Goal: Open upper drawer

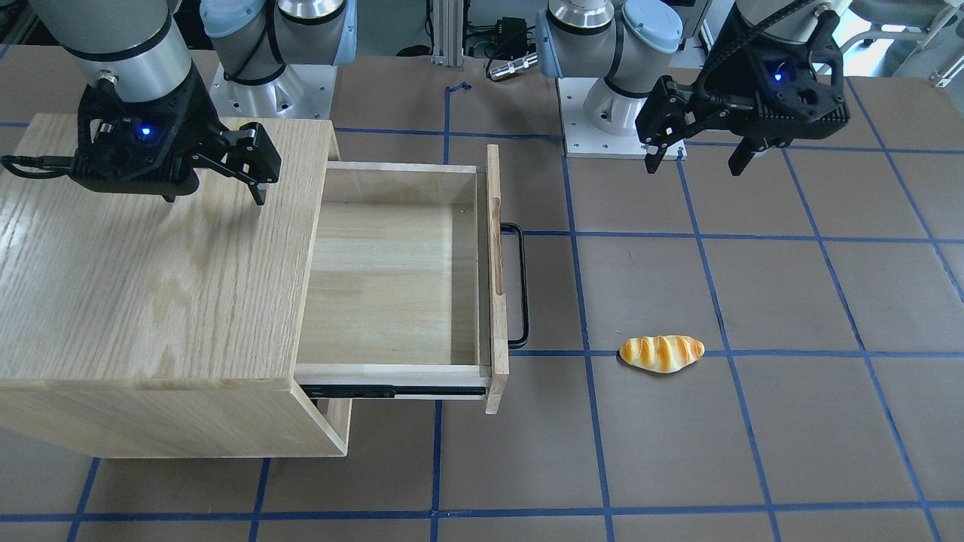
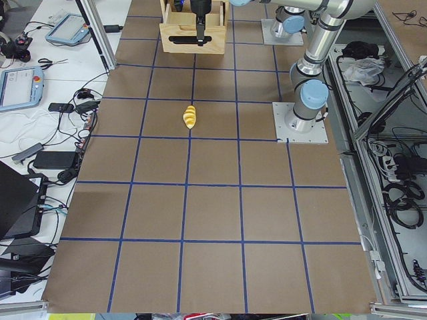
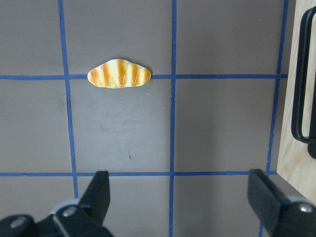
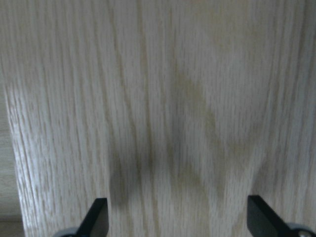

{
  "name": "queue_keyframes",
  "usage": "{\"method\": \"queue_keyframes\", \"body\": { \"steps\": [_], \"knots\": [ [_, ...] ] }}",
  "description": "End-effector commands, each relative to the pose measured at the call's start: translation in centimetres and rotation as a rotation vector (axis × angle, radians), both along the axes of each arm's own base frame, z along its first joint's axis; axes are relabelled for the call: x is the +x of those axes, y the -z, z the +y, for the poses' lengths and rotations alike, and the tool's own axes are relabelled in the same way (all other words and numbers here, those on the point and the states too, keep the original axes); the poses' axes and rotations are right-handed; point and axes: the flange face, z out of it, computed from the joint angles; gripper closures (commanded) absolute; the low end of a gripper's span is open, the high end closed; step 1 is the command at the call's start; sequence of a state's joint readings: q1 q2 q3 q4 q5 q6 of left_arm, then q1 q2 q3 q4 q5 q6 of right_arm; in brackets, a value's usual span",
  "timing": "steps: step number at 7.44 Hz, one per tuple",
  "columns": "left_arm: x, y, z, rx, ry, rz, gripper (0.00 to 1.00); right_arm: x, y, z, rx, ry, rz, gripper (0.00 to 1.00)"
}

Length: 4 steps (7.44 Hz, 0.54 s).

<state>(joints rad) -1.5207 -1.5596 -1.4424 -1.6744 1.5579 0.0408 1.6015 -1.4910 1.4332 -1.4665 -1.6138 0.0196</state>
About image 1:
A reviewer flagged aluminium frame post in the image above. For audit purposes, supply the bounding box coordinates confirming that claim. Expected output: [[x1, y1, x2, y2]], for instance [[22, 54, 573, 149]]
[[429, 0, 467, 71]]

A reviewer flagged toy bread roll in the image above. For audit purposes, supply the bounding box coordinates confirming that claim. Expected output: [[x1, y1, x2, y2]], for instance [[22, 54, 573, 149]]
[[618, 335, 706, 374]]

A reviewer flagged black drawer handle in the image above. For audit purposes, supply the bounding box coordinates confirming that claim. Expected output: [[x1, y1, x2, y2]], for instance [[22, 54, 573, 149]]
[[500, 221, 531, 351]]

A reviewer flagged wooden drawer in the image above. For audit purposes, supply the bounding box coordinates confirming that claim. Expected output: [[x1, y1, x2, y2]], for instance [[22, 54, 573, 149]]
[[294, 145, 510, 414]]

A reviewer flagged silver cylindrical connector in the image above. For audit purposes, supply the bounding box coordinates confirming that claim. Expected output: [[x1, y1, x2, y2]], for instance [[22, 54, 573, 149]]
[[486, 53, 539, 82]]

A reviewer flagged black gripper body over cabinet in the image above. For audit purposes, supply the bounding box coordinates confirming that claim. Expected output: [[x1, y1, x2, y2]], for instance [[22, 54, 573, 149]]
[[69, 72, 219, 196]]

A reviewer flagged metal base plate under drawer arm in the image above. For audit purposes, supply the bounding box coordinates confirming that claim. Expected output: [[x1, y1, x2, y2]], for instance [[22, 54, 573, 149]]
[[557, 77, 654, 159]]

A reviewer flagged silver robot arm over cabinet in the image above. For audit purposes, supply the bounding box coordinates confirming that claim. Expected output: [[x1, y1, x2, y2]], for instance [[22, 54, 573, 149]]
[[2, 1, 357, 206]]

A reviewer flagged wooden drawer cabinet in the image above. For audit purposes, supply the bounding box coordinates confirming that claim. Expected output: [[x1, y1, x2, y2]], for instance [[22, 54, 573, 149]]
[[1, 119, 351, 458]]

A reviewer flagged metal base plate under cabinet arm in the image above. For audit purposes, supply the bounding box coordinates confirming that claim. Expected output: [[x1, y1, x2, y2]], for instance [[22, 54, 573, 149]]
[[209, 65, 338, 120]]

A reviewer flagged silver robot arm opening drawer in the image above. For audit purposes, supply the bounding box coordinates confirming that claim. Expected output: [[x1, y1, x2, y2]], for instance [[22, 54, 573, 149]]
[[535, 1, 850, 175]]

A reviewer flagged black gripper body opening drawer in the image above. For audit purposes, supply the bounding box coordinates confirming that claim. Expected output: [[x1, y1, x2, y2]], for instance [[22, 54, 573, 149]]
[[697, 15, 850, 142]]

